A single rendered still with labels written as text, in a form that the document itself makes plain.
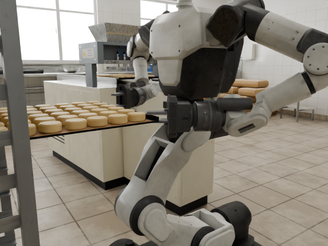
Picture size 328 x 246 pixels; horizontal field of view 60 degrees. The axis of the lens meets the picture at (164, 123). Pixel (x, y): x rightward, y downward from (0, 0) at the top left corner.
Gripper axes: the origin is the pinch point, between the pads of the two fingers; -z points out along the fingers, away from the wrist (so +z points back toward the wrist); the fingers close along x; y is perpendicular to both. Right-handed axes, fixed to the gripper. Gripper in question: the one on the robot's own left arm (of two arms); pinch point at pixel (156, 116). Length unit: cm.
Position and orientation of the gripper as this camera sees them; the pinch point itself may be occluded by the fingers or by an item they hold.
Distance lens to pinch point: 81.7
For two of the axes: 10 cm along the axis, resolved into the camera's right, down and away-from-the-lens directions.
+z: 10.0, -0.1, 0.9
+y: 0.9, 2.0, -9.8
